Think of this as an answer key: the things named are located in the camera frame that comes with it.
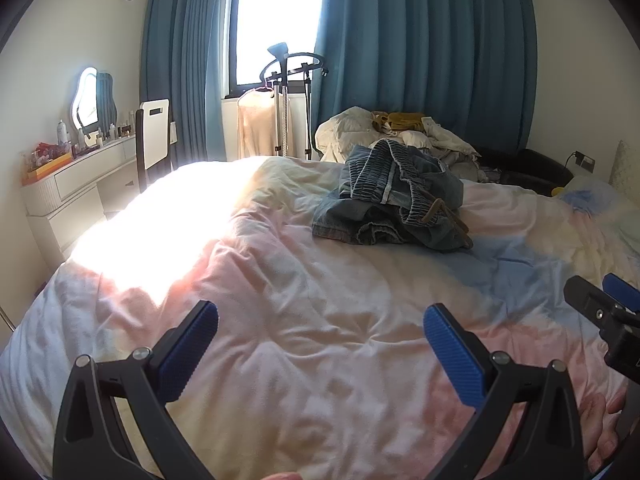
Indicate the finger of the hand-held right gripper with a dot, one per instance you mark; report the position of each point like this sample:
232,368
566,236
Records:
587,300
620,286

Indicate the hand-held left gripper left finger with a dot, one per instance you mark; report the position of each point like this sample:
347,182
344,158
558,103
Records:
190,350

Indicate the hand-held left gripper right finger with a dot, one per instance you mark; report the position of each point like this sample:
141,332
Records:
455,360

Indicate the blue denim jeans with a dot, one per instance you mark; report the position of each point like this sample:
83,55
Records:
370,185

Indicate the brown clothes hanger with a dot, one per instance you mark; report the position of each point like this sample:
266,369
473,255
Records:
436,208

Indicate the pile of beige clothes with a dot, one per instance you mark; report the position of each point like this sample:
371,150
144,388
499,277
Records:
345,130

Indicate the person's right hand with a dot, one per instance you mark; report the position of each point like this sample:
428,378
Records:
600,430

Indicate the small yellow plush toy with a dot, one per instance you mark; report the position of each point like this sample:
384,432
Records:
558,191

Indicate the cream quilted cushion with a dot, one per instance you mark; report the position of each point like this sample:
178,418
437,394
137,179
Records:
627,170

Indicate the pastel tie-dye duvet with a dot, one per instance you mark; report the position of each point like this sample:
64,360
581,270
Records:
300,310

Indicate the black armchair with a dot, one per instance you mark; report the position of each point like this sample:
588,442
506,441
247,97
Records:
530,165

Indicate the floral patterned cloth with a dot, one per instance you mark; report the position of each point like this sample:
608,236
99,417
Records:
489,175

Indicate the white dressing table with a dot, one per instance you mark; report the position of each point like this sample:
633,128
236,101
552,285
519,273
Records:
75,180

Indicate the white chair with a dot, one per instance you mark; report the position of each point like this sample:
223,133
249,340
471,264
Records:
156,130

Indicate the orange tray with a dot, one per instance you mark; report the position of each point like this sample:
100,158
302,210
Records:
50,165

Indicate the cream hanging sweater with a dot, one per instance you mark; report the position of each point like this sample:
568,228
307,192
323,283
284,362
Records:
255,125

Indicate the mustard yellow garment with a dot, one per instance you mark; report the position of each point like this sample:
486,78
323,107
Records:
405,120

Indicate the black garment steamer stand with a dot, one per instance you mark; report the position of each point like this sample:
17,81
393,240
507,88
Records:
283,120

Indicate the white spray bottle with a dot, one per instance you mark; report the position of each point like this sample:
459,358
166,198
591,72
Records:
62,132

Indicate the wavy vanity mirror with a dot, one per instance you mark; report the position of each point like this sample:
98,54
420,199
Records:
85,90

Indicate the blue curtain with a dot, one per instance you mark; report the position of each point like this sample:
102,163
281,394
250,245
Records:
425,50
185,60

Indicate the window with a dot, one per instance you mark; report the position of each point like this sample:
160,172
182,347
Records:
275,10

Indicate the wall socket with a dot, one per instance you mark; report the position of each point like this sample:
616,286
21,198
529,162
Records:
585,161

